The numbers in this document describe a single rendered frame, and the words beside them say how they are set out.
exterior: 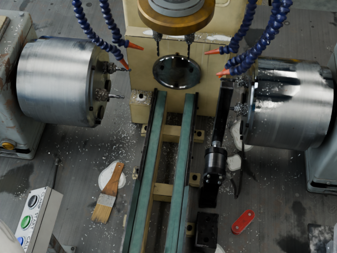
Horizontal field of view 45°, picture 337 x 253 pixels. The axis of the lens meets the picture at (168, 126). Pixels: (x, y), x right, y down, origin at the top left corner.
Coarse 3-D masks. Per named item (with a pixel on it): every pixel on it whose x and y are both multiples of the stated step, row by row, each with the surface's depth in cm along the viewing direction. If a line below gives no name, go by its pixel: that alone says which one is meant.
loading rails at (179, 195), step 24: (192, 96) 130; (192, 120) 124; (144, 144) 119; (192, 144) 119; (144, 168) 116; (144, 192) 112; (168, 192) 119; (144, 216) 108; (144, 240) 110; (168, 240) 104
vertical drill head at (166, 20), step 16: (144, 0) 93; (160, 0) 89; (176, 0) 88; (192, 0) 89; (208, 0) 93; (144, 16) 90; (160, 16) 90; (176, 16) 89; (192, 16) 90; (208, 16) 90; (160, 32) 91; (176, 32) 90; (192, 32) 91
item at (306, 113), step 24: (264, 72) 103; (288, 72) 103; (312, 72) 103; (264, 96) 101; (288, 96) 101; (312, 96) 100; (264, 120) 102; (288, 120) 102; (312, 120) 101; (264, 144) 109; (288, 144) 107; (312, 144) 108
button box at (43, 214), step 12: (36, 192) 96; (48, 192) 94; (36, 204) 93; (48, 204) 93; (60, 204) 96; (24, 216) 94; (36, 216) 90; (48, 216) 92; (24, 228) 90; (36, 228) 89; (48, 228) 91; (24, 240) 88; (36, 240) 88; (48, 240) 91; (36, 252) 88
